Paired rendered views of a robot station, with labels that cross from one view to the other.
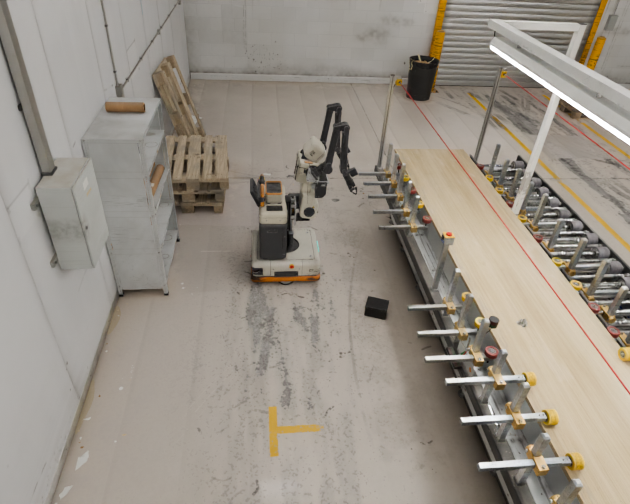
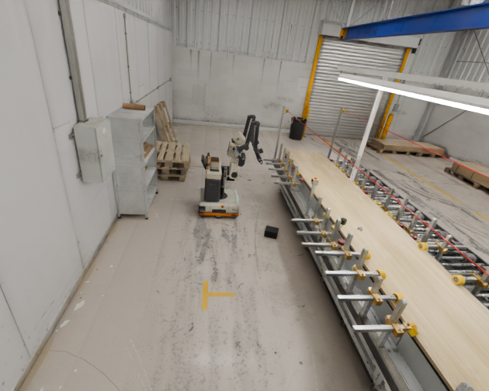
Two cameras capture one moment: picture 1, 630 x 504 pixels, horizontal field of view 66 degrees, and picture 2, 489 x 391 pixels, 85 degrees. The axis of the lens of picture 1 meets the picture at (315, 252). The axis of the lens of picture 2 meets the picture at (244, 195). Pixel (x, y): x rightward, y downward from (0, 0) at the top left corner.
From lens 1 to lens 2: 0.69 m
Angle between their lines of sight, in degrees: 9
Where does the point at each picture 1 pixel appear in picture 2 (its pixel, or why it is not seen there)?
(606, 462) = (417, 301)
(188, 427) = (150, 289)
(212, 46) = (186, 105)
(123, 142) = (130, 119)
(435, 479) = (306, 327)
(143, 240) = (136, 182)
